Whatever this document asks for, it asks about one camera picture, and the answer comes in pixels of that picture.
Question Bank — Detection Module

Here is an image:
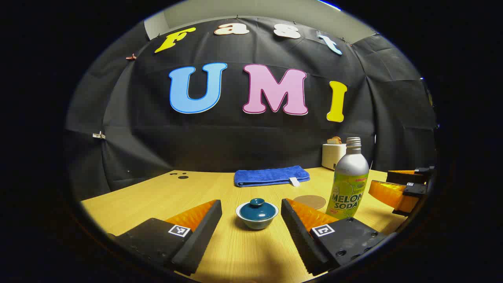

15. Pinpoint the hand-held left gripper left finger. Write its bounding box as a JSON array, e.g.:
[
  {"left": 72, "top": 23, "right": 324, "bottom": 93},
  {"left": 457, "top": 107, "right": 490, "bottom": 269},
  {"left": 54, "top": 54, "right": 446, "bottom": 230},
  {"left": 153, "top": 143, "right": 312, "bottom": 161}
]
[{"left": 108, "top": 199, "right": 223, "bottom": 276}]

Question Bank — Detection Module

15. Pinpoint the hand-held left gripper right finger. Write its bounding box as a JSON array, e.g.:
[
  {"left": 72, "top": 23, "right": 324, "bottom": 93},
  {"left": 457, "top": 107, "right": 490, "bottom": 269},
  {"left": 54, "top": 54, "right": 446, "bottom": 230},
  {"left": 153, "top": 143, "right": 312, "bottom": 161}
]
[{"left": 281, "top": 198, "right": 387, "bottom": 276}]

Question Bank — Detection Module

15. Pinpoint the round brown coaster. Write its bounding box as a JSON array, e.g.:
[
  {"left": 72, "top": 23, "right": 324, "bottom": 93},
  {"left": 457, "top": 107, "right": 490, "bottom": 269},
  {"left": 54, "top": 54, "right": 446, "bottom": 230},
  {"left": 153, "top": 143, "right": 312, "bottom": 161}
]
[{"left": 293, "top": 195, "right": 327, "bottom": 210}]

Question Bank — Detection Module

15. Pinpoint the silver green water bottle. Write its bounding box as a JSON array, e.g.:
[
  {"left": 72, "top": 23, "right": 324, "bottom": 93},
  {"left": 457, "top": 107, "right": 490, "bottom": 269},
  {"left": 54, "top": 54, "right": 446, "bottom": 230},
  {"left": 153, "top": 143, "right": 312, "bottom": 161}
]
[{"left": 325, "top": 137, "right": 370, "bottom": 220}]

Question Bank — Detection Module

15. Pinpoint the white teal teacup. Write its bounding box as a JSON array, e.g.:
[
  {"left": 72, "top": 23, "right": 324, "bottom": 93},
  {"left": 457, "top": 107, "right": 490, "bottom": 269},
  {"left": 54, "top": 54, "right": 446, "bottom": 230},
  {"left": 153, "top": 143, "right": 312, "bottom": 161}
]
[{"left": 236, "top": 202, "right": 279, "bottom": 230}]

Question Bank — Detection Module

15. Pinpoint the teal teacup lid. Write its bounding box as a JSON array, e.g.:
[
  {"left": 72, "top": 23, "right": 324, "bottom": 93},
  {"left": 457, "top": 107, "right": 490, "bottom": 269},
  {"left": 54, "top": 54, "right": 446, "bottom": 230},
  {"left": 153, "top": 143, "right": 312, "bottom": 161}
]
[{"left": 240, "top": 198, "right": 275, "bottom": 221}]

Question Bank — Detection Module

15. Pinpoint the white toaster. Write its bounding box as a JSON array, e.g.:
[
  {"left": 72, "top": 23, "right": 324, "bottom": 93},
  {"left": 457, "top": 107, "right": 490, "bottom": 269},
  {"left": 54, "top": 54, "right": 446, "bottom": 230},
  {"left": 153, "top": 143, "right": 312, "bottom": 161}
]
[{"left": 321, "top": 143, "right": 347, "bottom": 170}]

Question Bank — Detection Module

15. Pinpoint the blue folded towel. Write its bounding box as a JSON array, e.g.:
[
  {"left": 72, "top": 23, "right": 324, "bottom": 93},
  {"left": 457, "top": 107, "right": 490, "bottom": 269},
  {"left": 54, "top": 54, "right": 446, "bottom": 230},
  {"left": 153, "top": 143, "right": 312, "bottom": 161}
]
[{"left": 234, "top": 165, "right": 311, "bottom": 188}]

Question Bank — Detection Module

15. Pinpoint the black backdrop cloth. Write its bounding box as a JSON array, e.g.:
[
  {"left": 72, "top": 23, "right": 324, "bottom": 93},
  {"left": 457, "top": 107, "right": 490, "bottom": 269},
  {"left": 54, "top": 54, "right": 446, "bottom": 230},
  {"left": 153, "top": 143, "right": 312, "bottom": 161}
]
[{"left": 65, "top": 15, "right": 437, "bottom": 203}]

